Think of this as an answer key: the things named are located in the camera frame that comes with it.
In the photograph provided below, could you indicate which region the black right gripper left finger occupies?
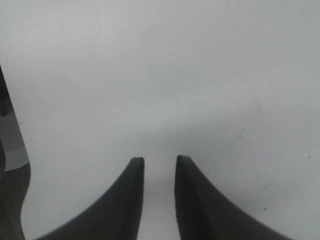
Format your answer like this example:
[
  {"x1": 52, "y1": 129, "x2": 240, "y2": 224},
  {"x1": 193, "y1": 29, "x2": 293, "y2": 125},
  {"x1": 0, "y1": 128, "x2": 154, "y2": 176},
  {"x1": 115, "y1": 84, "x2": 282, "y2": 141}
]
[{"x1": 42, "y1": 157, "x2": 145, "y2": 240}]

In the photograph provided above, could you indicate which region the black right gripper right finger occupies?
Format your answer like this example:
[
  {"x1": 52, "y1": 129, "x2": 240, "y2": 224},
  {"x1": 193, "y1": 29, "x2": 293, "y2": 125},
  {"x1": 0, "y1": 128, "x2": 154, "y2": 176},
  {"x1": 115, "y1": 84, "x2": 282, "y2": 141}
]
[{"x1": 174, "y1": 155, "x2": 287, "y2": 240}]

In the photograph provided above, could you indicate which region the white microwave oven body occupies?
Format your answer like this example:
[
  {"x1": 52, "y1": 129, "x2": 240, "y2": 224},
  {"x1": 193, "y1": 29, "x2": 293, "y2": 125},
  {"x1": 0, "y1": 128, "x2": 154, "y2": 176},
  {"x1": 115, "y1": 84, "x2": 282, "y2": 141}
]
[{"x1": 0, "y1": 73, "x2": 31, "y2": 240}]

